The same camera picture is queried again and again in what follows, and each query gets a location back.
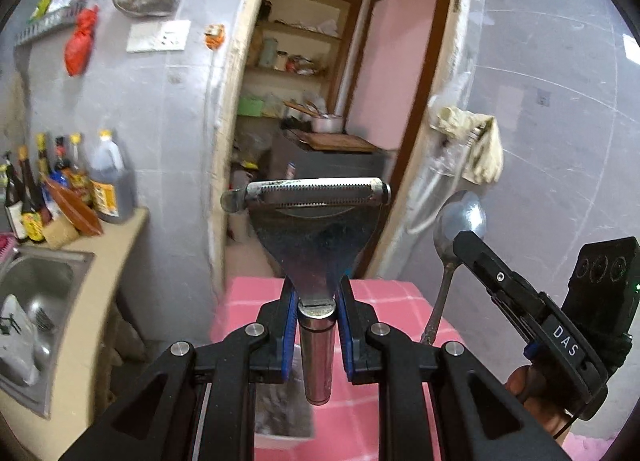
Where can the pink door brown frame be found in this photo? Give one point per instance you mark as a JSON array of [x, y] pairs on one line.
[[395, 66]]

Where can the dark bottle yellow label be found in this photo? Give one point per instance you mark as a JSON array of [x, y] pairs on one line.
[[32, 211]]

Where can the orange wall plug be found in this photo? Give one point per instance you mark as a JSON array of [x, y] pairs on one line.
[[214, 36]]

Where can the yellow capped sauce bottle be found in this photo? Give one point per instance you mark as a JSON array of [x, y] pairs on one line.
[[78, 166], [43, 156]]

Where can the small jar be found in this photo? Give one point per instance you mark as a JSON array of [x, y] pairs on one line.
[[282, 61]]

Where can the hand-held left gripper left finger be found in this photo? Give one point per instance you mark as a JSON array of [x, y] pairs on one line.
[[286, 341]]

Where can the white plastic container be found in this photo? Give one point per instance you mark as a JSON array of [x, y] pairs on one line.
[[280, 411]]

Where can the grey wall rack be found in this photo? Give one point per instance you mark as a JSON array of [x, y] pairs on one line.
[[47, 26]]

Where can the metal spoon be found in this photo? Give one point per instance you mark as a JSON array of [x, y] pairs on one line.
[[457, 213]]

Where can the cream rubber gloves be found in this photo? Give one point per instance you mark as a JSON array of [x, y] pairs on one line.
[[485, 151]]

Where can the dark bottle white label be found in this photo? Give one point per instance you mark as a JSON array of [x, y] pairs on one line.
[[12, 211]]

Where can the beige kitchen counter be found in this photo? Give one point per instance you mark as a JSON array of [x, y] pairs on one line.
[[100, 261]]

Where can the sauce bottle blue label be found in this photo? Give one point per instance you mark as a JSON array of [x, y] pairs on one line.
[[61, 163]]

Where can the white dish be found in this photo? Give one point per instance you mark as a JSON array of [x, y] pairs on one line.
[[15, 336]]

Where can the metal pot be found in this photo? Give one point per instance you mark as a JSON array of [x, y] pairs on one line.
[[327, 124]]

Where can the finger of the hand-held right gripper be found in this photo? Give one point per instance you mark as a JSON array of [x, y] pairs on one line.
[[492, 271]]

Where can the metal peeler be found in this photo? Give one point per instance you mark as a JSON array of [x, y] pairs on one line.
[[315, 241]]

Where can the wooden shelf unit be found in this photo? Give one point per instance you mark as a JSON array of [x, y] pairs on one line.
[[300, 41]]

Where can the white wall socket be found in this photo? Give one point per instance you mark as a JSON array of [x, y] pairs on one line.
[[175, 35]]

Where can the person's right hand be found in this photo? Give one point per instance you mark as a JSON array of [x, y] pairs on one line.
[[537, 396]]

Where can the green yellow packet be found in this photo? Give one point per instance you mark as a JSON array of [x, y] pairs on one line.
[[44, 1]]

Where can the pale yellow packet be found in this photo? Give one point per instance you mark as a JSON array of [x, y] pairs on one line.
[[61, 232]]

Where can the pale green canister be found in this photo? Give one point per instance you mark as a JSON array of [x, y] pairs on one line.
[[269, 53]]

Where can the pink checked tablecloth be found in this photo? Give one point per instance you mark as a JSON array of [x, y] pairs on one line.
[[240, 301]]

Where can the cream bundled cloth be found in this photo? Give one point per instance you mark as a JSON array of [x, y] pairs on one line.
[[452, 121]]

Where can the pink brush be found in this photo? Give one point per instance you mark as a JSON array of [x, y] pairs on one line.
[[6, 245]]

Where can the green box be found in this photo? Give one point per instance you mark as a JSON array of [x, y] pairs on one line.
[[251, 107]]

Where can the large soy sauce jug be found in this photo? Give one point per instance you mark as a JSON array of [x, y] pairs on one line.
[[107, 176]]

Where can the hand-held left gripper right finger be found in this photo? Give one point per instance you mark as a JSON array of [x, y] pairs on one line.
[[346, 341]]

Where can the red plastic bag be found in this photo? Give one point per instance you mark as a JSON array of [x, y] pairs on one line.
[[80, 43]]

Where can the metal kitchen sink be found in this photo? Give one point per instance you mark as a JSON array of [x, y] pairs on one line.
[[55, 276]]

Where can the wooden board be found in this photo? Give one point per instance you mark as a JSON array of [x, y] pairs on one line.
[[340, 143]]

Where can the pale door frame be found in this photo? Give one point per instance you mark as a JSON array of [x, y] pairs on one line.
[[225, 91]]

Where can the brown snack packet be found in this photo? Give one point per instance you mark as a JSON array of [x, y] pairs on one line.
[[75, 208]]

